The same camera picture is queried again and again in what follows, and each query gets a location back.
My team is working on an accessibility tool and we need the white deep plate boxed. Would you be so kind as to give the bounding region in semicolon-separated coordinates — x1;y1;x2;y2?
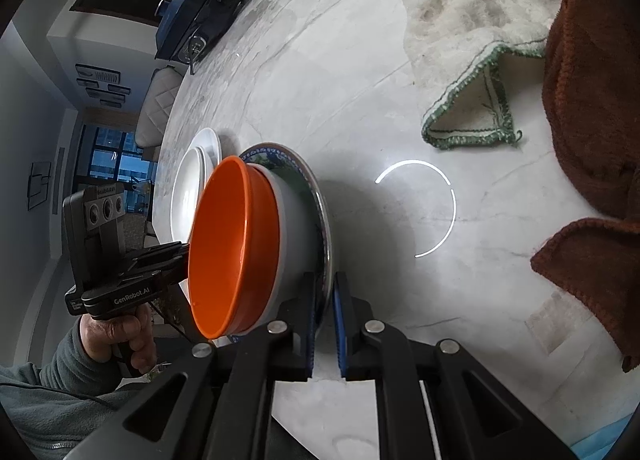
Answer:
170;146;207;243

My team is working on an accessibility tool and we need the line drawing wall frame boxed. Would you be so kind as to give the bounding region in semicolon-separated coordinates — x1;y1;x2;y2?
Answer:
27;161;53;211

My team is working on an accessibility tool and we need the person's left hand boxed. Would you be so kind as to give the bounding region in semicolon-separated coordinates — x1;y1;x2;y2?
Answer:
79;311;157;375

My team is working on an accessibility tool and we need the white cloth with green edge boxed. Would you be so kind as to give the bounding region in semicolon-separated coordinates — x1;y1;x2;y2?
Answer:
372;0;572;148

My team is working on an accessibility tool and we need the large white plate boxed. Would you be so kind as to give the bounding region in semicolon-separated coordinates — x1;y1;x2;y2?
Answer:
192;127;222;181

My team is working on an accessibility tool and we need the brown towel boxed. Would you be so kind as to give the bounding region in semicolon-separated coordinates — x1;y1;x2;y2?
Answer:
530;0;640;373

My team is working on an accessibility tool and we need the black induction cooker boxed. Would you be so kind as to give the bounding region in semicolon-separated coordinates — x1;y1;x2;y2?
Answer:
154;0;273;63

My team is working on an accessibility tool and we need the person's left forearm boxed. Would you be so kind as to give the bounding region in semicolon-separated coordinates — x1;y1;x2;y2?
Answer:
0;325;168;460

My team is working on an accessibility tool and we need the blue patterned green bowl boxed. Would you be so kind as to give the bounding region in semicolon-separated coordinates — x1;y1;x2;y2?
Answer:
227;142;335;341

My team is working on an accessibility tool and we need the small white bowl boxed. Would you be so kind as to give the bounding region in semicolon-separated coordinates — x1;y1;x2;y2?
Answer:
240;164;323;335

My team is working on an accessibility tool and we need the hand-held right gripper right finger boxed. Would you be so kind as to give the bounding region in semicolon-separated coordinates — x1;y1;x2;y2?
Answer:
332;271;576;460

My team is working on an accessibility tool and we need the orange bowl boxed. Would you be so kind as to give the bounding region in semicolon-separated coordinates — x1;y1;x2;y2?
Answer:
187;156;281;339

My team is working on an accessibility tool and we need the dark framed window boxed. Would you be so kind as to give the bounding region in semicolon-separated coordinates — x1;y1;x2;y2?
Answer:
75;125;158;215

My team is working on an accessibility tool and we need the grey quilted chair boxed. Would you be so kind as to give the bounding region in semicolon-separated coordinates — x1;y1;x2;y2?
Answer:
136;67;183;148

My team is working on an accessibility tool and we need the blue face mask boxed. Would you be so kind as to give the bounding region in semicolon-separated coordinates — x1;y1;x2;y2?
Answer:
570;420;637;460

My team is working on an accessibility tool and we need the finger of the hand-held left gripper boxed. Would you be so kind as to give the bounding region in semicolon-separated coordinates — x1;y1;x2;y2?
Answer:
125;241;191;287

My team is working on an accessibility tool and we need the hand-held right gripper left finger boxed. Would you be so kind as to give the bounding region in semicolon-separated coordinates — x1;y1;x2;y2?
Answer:
75;272;321;460

